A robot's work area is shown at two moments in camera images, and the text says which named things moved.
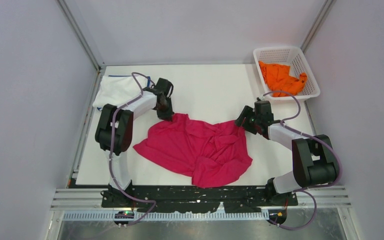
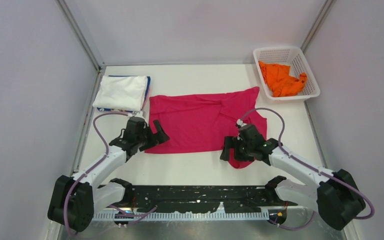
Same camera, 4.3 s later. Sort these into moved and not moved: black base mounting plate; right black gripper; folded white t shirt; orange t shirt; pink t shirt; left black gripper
Moved: pink t shirt; right black gripper; left black gripper
Not moved: black base mounting plate; orange t shirt; folded white t shirt
